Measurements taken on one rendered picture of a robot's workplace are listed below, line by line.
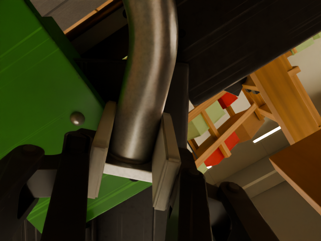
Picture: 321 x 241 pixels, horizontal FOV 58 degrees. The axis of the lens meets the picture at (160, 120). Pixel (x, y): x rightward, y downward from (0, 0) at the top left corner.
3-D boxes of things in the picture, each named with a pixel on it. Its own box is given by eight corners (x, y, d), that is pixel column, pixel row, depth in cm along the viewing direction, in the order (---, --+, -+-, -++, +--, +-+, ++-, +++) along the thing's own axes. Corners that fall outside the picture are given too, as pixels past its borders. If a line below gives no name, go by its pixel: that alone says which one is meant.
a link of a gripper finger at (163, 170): (166, 158, 14) (182, 161, 14) (160, 111, 20) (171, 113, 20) (152, 210, 15) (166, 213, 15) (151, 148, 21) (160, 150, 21)
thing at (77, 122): (90, 117, 23) (87, 122, 22) (78, 125, 23) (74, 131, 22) (80, 104, 22) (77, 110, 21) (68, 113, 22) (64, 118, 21)
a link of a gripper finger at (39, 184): (78, 208, 12) (4, 196, 12) (94, 153, 17) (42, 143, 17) (83, 178, 12) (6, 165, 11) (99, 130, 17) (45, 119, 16)
